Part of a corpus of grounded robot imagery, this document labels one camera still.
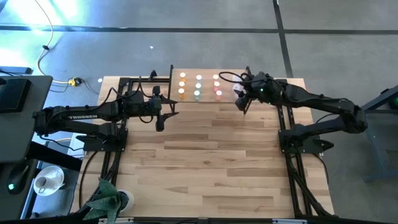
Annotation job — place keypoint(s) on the wooden shelf black metal frame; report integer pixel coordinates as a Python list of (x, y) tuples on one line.
[(202, 85)]

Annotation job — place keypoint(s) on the black flat device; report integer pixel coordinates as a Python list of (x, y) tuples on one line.
[(15, 70)]

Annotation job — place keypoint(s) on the yellow plug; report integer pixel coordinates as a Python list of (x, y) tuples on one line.
[(72, 82)]

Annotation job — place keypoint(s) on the dark grey desk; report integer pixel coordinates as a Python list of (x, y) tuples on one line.
[(18, 140)]

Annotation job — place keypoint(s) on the green leafy plant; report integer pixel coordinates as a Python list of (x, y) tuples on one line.
[(105, 202)]

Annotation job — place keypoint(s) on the black monitor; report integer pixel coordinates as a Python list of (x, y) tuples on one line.
[(12, 95)]

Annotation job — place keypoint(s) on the clear pill bottle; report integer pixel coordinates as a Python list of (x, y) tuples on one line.
[(236, 78)]

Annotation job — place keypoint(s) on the white plant pot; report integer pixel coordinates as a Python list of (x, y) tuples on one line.
[(130, 200)]

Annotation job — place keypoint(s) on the white cup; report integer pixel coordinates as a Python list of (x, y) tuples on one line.
[(42, 183)]

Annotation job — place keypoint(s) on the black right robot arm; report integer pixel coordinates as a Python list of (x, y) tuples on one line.
[(320, 105)]

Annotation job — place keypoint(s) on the black computer mouse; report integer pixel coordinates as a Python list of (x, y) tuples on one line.
[(17, 180)]

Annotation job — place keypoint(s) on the black plug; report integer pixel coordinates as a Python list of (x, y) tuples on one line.
[(78, 81)]

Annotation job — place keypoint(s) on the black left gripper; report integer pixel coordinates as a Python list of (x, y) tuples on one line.
[(154, 106)]

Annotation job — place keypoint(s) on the silver metal bracket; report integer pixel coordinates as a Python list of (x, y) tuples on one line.
[(116, 220), (289, 221)]

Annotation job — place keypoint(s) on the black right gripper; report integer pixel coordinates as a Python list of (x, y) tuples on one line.
[(264, 88)]

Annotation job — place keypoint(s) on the black desk leg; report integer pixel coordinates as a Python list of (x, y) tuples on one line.
[(53, 155)]

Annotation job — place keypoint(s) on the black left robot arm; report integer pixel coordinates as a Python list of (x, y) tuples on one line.
[(93, 116)]

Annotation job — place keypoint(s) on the black frame clamp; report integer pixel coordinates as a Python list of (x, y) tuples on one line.
[(152, 74)]

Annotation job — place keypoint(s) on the grey metal cart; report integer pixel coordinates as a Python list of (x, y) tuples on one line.
[(372, 161)]

